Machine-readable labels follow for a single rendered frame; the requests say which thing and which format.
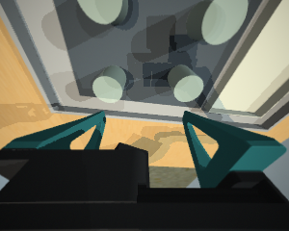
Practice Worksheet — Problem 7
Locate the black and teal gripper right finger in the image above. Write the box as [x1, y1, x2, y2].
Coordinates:
[182, 111, 287, 188]

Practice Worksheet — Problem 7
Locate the beige shallow tray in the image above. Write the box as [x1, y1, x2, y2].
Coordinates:
[205, 0, 289, 117]

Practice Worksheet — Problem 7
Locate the clear glass jar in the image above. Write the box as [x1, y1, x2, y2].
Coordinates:
[77, 0, 128, 25]
[92, 65, 126, 103]
[168, 64, 203, 102]
[186, 0, 249, 45]

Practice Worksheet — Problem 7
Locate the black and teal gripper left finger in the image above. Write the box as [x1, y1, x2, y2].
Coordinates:
[3, 111, 106, 150]

